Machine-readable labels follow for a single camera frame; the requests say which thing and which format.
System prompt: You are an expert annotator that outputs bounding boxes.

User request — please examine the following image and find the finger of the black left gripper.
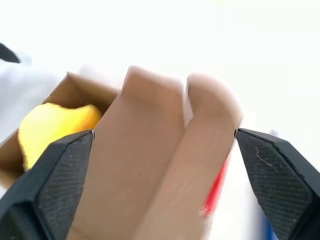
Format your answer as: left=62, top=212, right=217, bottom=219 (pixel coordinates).
left=0, top=41, right=22, bottom=64

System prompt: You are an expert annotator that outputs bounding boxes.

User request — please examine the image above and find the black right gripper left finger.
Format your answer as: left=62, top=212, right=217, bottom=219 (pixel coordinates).
left=0, top=129, right=97, bottom=240

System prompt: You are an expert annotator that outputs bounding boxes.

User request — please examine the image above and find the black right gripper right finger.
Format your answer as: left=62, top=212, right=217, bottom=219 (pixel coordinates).
left=234, top=127, right=320, bottom=240

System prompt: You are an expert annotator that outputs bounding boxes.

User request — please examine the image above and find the yellow soft item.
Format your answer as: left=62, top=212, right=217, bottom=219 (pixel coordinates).
left=18, top=102, right=103, bottom=174

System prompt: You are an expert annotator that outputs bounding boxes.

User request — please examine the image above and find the red tape strip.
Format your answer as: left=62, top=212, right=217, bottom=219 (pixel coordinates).
left=198, top=149, right=234, bottom=219

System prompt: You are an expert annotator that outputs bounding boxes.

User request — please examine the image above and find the brown cardboard box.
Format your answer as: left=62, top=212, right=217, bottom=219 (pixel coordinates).
left=0, top=64, right=245, bottom=240

